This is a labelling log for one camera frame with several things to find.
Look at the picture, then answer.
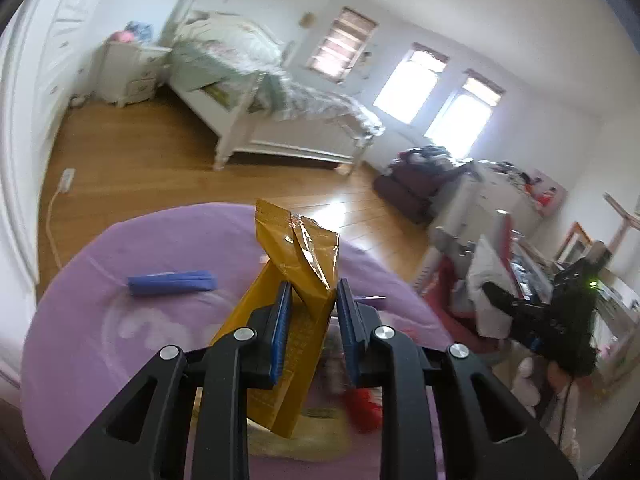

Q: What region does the framed mirror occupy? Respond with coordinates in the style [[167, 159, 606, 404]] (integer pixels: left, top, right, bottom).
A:
[[556, 222, 592, 264]]

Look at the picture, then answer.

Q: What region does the yellow snack packet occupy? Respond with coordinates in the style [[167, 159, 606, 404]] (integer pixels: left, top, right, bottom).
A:
[[209, 199, 342, 436]]

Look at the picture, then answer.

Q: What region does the red wrapper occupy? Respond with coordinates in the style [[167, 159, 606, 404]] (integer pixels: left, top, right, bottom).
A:
[[344, 387, 386, 433]]

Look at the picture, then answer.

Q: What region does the white bed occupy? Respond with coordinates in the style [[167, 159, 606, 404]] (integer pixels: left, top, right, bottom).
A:
[[167, 10, 386, 172]]

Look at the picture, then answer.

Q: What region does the white nightstand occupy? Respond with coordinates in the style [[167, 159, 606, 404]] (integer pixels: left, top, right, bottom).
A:
[[95, 40, 173, 108]]

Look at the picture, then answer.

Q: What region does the white wardrobe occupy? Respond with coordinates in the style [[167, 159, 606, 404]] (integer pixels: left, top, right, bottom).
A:
[[0, 0, 123, 291]]

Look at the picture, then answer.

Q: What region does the window with striped blind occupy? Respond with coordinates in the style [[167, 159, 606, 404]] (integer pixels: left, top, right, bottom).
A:
[[306, 7, 379, 84]]

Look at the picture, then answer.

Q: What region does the white power strip with cable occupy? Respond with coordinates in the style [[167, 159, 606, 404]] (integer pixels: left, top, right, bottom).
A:
[[46, 168, 76, 273]]

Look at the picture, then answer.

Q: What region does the blue cloth item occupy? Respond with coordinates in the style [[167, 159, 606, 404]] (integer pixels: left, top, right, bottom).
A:
[[127, 21, 154, 44]]

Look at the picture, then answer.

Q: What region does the bright window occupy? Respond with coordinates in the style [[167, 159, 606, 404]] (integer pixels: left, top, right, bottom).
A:
[[424, 69, 506, 157], [372, 43, 449, 124]]

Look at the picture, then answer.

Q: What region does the grey and pink chair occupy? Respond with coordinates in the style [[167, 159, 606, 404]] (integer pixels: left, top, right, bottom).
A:
[[414, 210, 518, 353]]

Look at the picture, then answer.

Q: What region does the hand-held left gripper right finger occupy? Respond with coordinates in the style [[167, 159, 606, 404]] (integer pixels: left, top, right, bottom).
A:
[[336, 278, 579, 480]]

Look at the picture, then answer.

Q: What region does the purple tablecloth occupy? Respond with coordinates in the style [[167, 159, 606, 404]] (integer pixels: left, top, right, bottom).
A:
[[20, 202, 453, 480]]

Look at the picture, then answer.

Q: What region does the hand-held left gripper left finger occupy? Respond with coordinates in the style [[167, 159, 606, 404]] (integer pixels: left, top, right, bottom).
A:
[[50, 281, 294, 480]]

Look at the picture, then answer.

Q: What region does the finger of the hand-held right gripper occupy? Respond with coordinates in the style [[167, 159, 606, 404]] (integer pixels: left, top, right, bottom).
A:
[[507, 310, 553, 355], [482, 280, 546, 321]]

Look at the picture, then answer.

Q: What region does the white dresser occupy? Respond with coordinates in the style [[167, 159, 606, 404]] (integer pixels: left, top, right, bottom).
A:
[[434, 160, 545, 242]]

